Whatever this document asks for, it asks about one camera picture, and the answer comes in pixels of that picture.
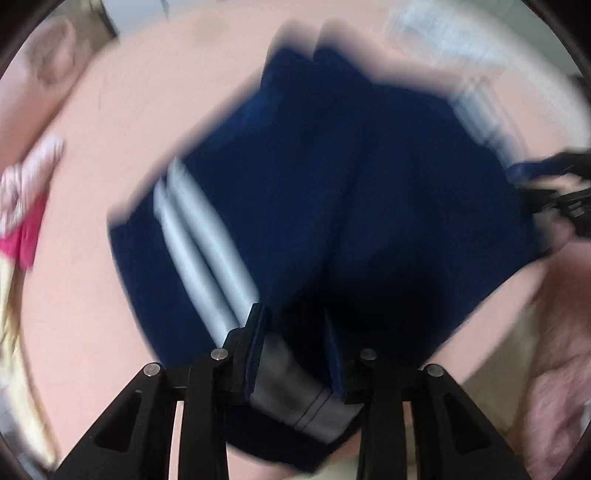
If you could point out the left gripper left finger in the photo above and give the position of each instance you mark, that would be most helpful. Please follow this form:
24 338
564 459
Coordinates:
132 438

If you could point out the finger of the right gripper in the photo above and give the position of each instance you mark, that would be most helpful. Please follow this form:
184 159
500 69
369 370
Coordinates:
563 163

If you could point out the cream yellow garment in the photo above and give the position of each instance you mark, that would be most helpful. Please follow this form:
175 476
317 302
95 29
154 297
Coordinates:
23 425

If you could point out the pink pillow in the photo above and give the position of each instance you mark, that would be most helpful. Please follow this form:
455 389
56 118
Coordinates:
35 84

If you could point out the pink fuzzy sleeve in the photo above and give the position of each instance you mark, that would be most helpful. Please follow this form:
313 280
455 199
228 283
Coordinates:
559 392

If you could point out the magenta garment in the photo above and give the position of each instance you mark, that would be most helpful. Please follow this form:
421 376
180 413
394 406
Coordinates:
21 244

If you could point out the pink bed sheet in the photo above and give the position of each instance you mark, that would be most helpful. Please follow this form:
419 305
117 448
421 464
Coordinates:
144 98

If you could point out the pink patterned garment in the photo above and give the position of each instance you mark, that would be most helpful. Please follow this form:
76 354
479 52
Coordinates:
23 183

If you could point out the grey printed folded garment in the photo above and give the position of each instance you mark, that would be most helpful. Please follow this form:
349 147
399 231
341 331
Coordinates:
430 32

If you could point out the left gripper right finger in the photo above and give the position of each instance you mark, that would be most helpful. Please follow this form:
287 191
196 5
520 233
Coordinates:
453 439

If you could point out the navy white-striped track pants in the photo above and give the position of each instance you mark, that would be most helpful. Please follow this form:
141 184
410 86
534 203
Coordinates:
367 216

